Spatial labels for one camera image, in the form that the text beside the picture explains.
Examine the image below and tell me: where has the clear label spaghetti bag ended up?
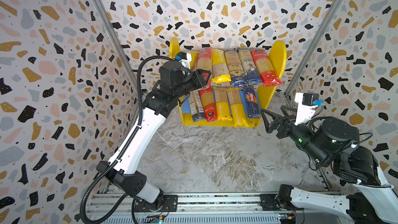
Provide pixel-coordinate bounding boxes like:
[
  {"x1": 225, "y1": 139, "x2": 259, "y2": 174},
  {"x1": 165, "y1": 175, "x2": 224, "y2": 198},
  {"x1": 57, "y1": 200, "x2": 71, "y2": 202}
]
[{"x1": 188, "y1": 91, "x2": 206, "y2": 123}]

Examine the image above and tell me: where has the left black corrugated cable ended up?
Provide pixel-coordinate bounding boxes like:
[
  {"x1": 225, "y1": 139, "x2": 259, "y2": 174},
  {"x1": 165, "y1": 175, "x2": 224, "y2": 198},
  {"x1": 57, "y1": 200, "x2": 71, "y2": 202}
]
[{"x1": 79, "y1": 55, "x2": 175, "y2": 224}]

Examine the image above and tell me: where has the red yellow spaghetti bag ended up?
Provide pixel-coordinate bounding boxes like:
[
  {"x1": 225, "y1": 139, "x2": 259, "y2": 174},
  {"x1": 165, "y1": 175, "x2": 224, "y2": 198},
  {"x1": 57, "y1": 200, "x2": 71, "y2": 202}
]
[{"x1": 199, "y1": 87, "x2": 218, "y2": 122}]

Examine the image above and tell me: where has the blue yellow spaghetti bag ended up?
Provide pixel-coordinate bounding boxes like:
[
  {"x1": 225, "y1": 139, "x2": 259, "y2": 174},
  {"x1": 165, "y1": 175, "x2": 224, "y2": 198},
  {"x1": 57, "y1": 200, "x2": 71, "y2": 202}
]
[{"x1": 224, "y1": 50, "x2": 246, "y2": 88}]

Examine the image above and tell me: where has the blue portrait spaghetti bag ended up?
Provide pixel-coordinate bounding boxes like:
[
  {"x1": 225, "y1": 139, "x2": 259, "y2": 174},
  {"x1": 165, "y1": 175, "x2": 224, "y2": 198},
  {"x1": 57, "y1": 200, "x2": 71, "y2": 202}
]
[{"x1": 237, "y1": 48, "x2": 262, "y2": 85}]

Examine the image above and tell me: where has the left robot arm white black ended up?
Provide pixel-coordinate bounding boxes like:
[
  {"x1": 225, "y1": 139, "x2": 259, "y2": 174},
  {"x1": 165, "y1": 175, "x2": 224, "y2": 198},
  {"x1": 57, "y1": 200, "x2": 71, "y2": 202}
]
[{"x1": 96, "y1": 61, "x2": 211, "y2": 208}]

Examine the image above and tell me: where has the yellow Pastatime bag large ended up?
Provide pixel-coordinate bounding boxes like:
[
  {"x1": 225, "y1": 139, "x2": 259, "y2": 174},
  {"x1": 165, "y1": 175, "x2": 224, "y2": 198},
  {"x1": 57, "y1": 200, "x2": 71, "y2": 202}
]
[{"x1": 213, "y1": 87, "x2": 233, "y2": 121}]

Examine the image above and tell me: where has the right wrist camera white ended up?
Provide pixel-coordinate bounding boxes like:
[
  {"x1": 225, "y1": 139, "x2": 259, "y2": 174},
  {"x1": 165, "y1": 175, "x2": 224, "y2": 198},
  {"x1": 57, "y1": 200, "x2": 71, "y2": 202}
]
[{"x1": 294, "y1": 92, "x2": 324, "y2": 125}]

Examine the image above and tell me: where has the metal base rail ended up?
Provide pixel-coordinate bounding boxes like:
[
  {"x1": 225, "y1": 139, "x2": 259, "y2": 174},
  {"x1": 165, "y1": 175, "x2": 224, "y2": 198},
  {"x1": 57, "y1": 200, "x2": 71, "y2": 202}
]
[{"x1": 105, "y1": 192, "x2": 348, "y2": 224}]

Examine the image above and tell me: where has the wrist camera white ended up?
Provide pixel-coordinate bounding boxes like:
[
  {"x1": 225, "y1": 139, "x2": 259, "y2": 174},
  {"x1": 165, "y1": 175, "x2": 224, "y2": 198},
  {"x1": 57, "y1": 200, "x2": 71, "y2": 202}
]
[
  {"x1": 294, "y1": 92, "x2": 324, "y2": 125},
  {"x1": 174, "y1": 51, "x2": 192, "y2": 69}
]

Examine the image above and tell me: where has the blue Barilla spaghetti box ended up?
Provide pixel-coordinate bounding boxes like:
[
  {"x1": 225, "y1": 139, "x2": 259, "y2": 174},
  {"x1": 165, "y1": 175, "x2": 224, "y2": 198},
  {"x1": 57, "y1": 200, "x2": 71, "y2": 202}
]
[{"x1": 243, "y1": 85, "x2": 261, "y2": 119}]

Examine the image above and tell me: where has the yellow clear spaghetti bag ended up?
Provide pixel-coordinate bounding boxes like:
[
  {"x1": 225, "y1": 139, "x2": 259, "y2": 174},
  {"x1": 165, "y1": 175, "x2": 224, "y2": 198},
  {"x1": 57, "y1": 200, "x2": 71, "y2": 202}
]
[{"x1": 188, "y1": 51, "x2": 199, "y2": 71}]

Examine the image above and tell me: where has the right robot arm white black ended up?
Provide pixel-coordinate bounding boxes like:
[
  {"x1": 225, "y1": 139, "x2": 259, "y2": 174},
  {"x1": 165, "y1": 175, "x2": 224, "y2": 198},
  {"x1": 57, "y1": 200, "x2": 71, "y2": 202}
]
[{"x1": 260, "y1": 106, "x2": 398, "y2": 224}]

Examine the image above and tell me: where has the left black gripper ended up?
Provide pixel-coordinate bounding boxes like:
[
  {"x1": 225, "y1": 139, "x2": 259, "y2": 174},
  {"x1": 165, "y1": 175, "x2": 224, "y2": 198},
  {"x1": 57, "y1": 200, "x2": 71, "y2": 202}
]
[{"x1": 175, "y1": 69, "x2": 212, "y2": 101}]

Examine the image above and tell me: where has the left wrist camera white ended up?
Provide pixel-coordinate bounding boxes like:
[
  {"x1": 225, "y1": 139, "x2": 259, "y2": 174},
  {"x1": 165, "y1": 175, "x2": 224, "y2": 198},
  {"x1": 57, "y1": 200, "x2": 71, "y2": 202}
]
[{"x1": 174, "y1": 51, "x2": 192, "y2": 69}]

